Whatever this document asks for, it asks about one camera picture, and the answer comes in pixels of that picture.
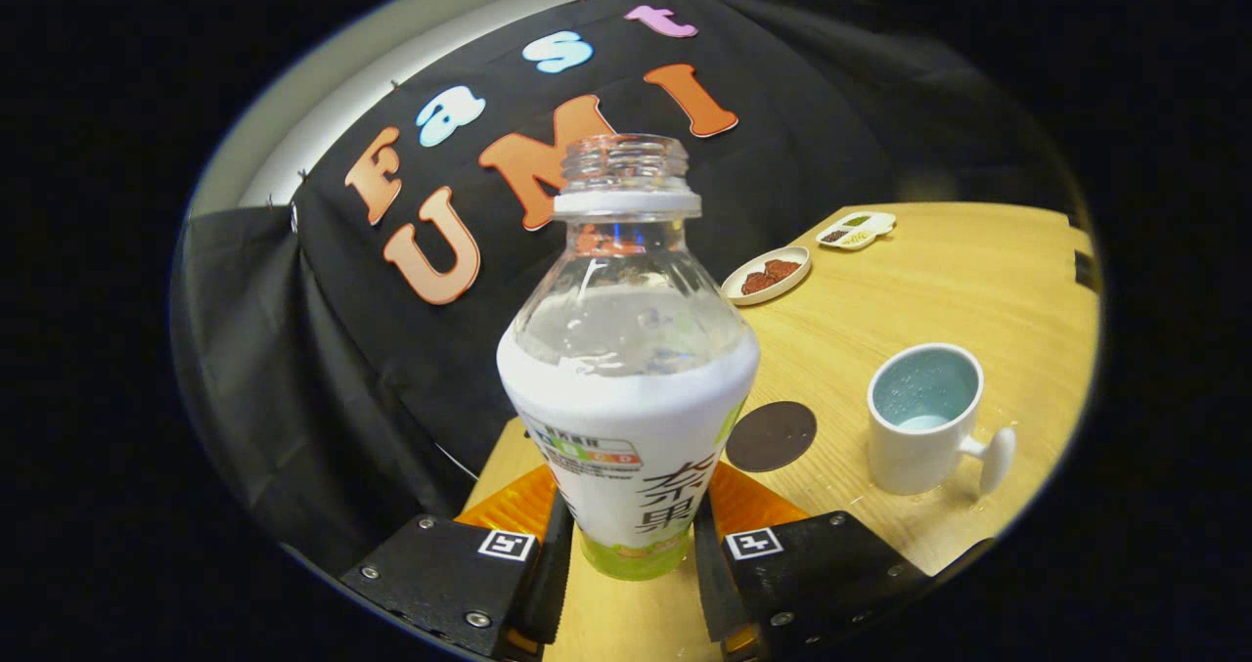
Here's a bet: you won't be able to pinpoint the white round plate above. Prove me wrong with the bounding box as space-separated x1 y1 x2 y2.
721 245 812 306

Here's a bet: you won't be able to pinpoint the red-brown food pieces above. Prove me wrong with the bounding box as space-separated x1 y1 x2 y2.
740 259 802 296

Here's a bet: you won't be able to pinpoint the clear white-label juice bottle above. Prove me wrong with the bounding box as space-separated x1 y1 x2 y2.
496 133 761 582

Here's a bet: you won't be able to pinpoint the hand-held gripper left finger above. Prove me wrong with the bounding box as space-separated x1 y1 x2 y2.
339 463 573 661

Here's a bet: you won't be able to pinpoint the dark round coaster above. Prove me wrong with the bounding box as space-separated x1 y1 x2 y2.
726 401 818 473

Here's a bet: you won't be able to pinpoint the white divided condiment dish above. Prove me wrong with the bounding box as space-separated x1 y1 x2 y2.
816 211 897 251

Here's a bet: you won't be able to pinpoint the white cup with blue inside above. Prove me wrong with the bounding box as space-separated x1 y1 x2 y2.
867 342 1017 497

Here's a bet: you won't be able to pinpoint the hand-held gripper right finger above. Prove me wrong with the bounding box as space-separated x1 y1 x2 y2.
693 462 994 661

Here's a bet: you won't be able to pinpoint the wooden table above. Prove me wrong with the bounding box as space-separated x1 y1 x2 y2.
460 201 1101 662

